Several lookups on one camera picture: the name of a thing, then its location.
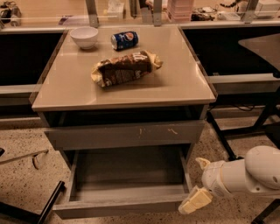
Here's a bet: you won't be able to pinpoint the brown chip bag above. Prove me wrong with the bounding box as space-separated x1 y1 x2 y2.
91 51 163 88

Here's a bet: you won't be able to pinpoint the metal post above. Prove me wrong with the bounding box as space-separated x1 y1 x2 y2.
85 0 99 28
241 0 259 24
153 0 162 26

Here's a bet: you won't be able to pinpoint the metal post middle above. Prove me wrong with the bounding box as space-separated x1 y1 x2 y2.
153 0 162 26

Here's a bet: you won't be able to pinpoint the grey top drawer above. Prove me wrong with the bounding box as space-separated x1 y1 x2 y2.
45 120 205 151

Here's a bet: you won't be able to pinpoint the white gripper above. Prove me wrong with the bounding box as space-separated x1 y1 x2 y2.
178 157 232 214

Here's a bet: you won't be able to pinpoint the white box on shelf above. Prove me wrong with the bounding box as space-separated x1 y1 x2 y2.
107 0 124 20

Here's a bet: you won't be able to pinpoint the pink stacked containers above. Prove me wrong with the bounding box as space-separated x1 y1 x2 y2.
166 0 194 23

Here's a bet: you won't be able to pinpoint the metal post left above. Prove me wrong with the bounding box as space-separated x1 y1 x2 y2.
85 0 99 28

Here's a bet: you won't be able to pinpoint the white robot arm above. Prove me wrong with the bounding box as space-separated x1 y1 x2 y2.
178 145 280 214

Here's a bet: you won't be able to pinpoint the grey drawer cabinet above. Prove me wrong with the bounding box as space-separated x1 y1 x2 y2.
32 25 216 165

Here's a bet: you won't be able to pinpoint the metal post right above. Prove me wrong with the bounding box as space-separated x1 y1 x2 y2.
241 0 259 24

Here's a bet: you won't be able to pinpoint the white ceramic bowl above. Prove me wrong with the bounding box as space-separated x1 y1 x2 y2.
70 26 98 49

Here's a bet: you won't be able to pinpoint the grey drawer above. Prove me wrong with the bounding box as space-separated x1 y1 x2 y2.
53 144 190 220
45 120 205 151

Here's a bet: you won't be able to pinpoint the blue pepsi can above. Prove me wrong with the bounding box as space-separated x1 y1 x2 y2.
111 31 138 51

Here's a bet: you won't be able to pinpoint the black chair leg left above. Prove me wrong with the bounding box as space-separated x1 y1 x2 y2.
0 180 67 224

